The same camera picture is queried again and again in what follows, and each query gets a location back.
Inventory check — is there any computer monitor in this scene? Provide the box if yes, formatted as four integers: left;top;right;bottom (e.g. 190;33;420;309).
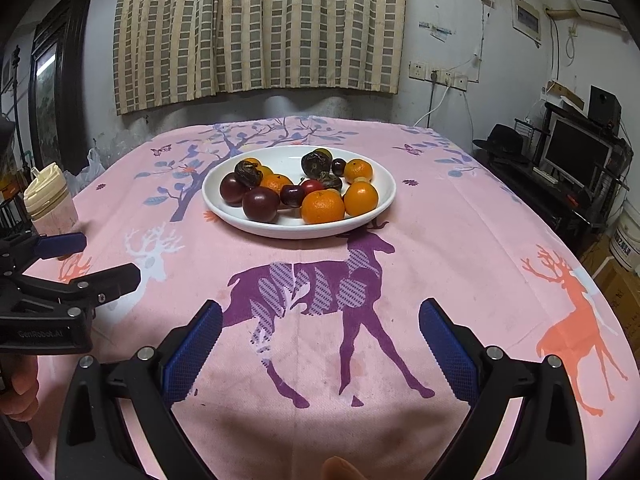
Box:
542;117;614;192

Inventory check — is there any beige lidded bottle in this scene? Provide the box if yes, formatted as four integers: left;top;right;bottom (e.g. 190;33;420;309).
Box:
24;162;81;261

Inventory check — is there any beige checked curtain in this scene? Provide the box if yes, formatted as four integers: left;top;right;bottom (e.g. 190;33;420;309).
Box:
114;0;407;116

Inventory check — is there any small orange mandarin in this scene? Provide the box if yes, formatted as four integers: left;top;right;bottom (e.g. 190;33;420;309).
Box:
344;158;374;184

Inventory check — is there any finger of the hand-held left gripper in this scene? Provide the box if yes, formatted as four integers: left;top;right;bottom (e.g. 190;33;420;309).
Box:
32;232;87;261
10;262;141;318

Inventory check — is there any small cardboard box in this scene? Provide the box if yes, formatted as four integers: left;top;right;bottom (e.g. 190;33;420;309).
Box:
544;80;587;112

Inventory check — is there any large orange mandarin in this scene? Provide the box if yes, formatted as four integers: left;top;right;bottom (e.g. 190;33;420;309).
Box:
301;189;346;225

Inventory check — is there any white plastic bucket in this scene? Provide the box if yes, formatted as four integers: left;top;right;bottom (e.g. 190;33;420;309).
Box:
612;200;640;272

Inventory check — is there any dark framed picture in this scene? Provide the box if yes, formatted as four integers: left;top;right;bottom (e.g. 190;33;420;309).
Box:
27;0;95;177

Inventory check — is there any pink printed tablecloth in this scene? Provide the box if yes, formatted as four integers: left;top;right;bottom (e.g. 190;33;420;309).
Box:
22;116;633;480

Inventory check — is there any black speaker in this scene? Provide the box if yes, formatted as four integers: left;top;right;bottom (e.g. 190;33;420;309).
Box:
587;85;622;129

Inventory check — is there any clear plastic bag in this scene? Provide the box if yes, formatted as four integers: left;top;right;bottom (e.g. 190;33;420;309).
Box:
75;145;108;197

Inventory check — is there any black hat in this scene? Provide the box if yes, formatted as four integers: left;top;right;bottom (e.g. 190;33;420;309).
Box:
472;124;532;164

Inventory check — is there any white power cable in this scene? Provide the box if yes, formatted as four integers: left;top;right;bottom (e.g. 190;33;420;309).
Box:
412;82;452;129

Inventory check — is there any person's left hand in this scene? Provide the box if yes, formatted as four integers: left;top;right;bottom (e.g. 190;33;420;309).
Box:
0;355;40;422

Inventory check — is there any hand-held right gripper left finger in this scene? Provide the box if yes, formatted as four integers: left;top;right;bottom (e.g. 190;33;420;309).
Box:
54;299;224;480

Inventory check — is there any person's right hand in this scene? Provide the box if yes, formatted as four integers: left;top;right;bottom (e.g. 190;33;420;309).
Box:
322;456;368;480

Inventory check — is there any large cardboard box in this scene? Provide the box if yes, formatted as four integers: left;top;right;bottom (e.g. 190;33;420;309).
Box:
584;245;640;333

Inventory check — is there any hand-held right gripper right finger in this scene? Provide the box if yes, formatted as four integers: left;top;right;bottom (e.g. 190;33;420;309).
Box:
417;297;587;480

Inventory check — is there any black media stand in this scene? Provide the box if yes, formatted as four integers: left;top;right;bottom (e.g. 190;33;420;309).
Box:
480;102;631;256

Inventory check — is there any white wall panel box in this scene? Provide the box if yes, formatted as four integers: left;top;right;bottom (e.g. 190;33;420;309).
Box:
511;0;544;46

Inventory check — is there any white oval plate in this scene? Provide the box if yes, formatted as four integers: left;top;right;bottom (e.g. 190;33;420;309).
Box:
201;146;397;240

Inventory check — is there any dark red plum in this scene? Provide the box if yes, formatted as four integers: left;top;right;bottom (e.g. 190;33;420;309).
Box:
242;186;281;224
219;172;249;206

